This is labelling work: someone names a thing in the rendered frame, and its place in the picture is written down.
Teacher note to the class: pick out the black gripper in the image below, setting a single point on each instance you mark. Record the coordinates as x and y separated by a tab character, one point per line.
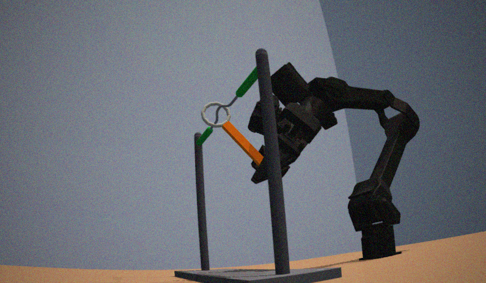
293	138

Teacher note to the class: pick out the grey ring with orange handle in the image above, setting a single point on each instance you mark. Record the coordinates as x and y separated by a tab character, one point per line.
234	133

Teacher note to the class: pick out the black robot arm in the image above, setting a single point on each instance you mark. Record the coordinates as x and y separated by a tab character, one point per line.
371	200

